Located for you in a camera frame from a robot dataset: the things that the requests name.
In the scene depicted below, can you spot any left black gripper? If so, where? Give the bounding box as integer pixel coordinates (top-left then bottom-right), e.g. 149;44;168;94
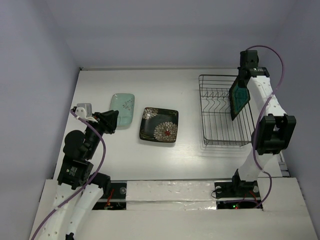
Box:
85;109;119;158

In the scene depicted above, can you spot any light green rectangular plate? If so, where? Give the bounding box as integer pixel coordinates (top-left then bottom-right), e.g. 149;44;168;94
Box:
109;93;135;128

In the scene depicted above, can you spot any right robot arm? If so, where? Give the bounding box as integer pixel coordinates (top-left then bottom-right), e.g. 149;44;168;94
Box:
228;48;297;197

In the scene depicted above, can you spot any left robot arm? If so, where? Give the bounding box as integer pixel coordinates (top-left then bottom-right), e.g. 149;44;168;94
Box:
31;103;119;240

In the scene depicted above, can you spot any white foam front panel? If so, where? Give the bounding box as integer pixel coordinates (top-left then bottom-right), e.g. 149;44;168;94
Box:
30;177;317;240

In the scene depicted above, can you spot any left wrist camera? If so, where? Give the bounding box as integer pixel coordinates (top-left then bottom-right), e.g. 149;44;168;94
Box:
75;103;93;119

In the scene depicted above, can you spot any black wire dish rack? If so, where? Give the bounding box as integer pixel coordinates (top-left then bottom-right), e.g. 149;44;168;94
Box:
198;74;254;147

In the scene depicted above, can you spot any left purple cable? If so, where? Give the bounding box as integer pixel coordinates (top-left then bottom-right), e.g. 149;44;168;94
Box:
29;105;109;240

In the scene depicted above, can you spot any aluminium side rail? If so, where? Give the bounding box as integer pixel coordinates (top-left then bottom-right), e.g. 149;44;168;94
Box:
249;66;290;178

